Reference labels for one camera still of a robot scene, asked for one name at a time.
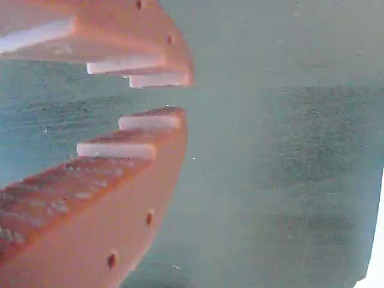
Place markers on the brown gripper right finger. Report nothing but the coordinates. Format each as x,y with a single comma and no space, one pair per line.
120,33

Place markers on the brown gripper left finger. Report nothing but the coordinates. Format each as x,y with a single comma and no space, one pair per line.
99,216

